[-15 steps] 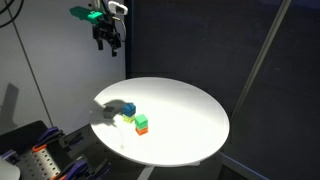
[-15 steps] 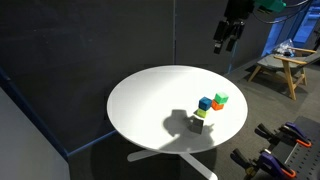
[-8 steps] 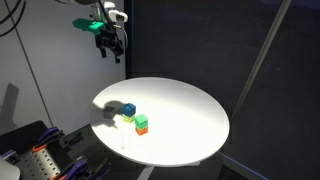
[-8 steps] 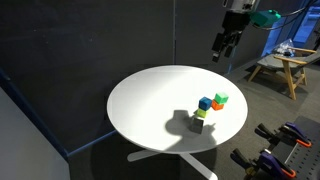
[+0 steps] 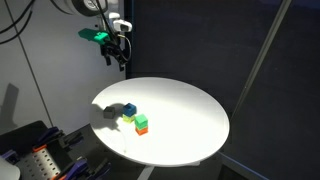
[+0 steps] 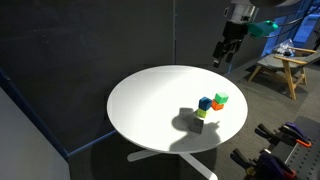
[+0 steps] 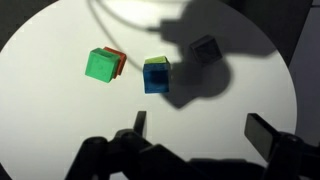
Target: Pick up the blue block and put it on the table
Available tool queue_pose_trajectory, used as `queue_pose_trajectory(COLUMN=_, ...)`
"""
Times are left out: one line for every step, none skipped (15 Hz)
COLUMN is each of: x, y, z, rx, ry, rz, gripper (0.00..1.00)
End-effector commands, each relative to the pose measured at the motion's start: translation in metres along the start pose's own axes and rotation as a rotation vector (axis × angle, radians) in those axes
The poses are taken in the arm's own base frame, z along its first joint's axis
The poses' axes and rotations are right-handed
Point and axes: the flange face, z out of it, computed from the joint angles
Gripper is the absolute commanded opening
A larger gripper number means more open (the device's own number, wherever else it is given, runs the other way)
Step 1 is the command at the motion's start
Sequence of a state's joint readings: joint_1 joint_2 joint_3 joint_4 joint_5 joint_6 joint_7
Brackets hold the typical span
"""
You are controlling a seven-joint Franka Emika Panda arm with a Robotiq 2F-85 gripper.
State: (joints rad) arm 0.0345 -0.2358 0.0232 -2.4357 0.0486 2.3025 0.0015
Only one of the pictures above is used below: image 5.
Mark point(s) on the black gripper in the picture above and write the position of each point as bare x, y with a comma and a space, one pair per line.
113, 48

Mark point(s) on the blue block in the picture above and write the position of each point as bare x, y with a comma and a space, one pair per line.
129, 109

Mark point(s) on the dark grey block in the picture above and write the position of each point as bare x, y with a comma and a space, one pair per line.
109, 112

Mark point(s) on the yellow-green block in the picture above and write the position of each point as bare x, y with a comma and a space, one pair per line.
128, 119

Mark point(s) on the green block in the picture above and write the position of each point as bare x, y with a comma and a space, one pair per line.
141, 121

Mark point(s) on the orange block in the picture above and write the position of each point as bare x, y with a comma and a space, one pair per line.
142, 131

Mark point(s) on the perforated metal plate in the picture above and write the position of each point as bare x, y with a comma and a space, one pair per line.
38, 165

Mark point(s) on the grey metal corner pole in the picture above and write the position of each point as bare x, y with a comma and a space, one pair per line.
263, 55

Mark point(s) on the white rounded object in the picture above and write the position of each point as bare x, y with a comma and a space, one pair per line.
8, 170

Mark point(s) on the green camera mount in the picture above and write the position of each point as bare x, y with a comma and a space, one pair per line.
91, 34

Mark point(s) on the blue floor rail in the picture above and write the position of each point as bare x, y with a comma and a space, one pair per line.
241, 166

